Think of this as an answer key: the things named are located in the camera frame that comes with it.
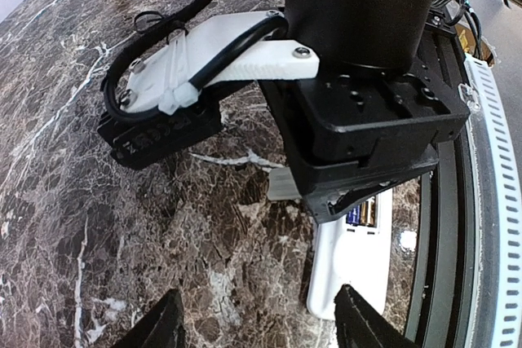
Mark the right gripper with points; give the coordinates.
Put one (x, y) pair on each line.
(347, 139)

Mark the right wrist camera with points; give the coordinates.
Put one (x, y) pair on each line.
(162, 93)

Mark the white slotted cable duct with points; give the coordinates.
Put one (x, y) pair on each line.
(496, 301)

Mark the grey battery cover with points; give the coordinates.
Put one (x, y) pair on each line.
(281, 185)

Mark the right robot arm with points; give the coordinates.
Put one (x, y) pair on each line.
(364, 38)

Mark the blue AA battery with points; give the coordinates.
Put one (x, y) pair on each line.
(354, 216)

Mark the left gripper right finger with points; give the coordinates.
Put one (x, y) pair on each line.
(358, 324)

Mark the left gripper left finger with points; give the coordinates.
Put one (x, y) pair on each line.
(162, 326)

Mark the white remote control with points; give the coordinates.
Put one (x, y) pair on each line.
(355, 255)

